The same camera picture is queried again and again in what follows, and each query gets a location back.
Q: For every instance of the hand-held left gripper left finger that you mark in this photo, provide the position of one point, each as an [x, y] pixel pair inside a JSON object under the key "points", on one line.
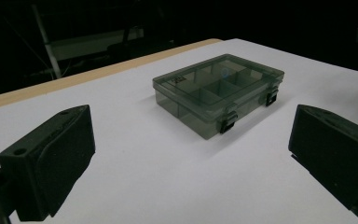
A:
{"points": [[52, 161]]}

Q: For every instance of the dark bench with pale top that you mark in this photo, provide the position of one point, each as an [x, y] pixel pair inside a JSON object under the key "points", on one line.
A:
{"points": [[93, 45]]}

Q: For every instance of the white metal stand pole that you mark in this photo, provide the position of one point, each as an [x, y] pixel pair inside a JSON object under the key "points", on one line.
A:
{"points": [[47, 43]]}

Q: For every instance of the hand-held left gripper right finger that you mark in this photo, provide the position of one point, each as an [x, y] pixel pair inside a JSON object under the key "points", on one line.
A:
{"points": [[335, 152]]}

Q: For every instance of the translucent grey compartment box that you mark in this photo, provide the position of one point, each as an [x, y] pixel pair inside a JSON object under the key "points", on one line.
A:
{"points": [[213, 93]]}

